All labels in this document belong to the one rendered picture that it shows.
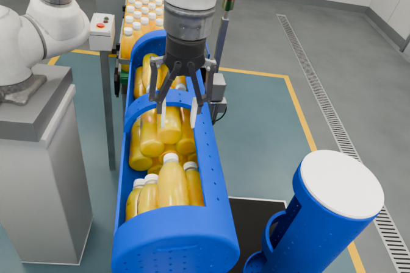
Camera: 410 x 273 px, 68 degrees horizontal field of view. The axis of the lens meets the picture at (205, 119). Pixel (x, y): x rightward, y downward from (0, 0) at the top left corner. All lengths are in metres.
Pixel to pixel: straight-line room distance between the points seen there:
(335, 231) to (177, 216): 0.61
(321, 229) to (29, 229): 1.27
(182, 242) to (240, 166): 1.80
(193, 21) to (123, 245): 0.45
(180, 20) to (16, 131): 0.74
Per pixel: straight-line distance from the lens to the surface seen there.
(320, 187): 1.07
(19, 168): 1.32
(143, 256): 0.69
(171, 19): 0.54
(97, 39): 1.55
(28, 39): 1.13
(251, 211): 2.02
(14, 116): 1.11
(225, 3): 1.76
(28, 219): 1.61
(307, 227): 1.13
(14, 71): 1.14
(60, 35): 1.17
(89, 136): 2.54
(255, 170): 2.43
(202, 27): 0.54
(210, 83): 0.64
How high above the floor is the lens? 1.78
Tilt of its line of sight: 41 degrees down
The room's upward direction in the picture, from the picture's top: 11 degrees clockwise
